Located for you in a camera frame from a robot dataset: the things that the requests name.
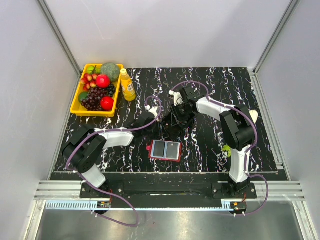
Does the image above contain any black card dispenser box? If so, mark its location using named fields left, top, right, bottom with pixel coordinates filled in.
left=161, top=112, right=195, bottom=142

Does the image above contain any dark purple grape bunch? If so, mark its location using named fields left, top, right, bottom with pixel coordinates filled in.
left=80, top=83, right=116, bottom=112

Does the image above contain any green pear fruit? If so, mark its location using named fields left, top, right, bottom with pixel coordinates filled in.
left=86, top=65, right=100, bottom=75

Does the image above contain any green lime fruit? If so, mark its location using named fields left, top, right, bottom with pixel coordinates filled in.
left=78, top=91, right=89, bottom=104

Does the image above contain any red leather card holder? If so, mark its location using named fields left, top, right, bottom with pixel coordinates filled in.
left=146, top=140, right=182, bottom=163

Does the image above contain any small red fruits cluster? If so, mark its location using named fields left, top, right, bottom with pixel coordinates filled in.
left=80, top=73, right=98, bottom=92

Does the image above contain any yellow plastic tray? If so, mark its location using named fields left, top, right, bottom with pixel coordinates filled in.
left=70, top=63, right=121, bottom=118

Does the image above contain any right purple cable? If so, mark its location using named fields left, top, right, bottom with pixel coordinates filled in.
left=169, top=80, right=270, bottom=217

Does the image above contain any red apple upper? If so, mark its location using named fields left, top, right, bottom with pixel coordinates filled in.
left=95, top=74, right=111, bottom=88

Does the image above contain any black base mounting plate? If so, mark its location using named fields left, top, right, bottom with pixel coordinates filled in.
left=79, top=171, right=258, bottom=201

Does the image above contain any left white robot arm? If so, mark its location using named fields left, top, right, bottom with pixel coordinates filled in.
left=62, top=105, right=161, bottom=198

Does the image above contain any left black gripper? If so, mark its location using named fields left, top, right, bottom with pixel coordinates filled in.
left=142, top=118, right=169, bottom=140

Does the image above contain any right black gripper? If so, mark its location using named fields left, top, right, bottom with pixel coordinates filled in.
left=169, top=102, right=193, bottom=127

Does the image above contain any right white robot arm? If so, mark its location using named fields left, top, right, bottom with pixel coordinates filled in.
left=169, top=87, right=258, bottom=198

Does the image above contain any red apple lower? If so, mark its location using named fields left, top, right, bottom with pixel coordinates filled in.
left=100, top=96, right=114, bottom=112

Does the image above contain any green broccoli head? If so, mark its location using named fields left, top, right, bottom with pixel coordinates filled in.
left=100, top=62, right=121, bottom=83

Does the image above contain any yellow juice bottle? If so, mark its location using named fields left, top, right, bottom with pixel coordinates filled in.
left=120, top=68, right=136, bottom=102

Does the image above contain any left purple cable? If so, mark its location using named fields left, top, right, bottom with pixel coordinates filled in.
left=65, top=96, right=163, bottom=228

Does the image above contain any purple cable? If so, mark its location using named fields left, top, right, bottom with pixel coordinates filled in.
left=169, top=80, right=270, bottom=217
left=65, top=96, right=163, bottom=228

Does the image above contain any red apple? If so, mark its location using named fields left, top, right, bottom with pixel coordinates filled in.
left=95, top=74, right=111, bottom=88
left=100, top=96, right=114, bottom=112

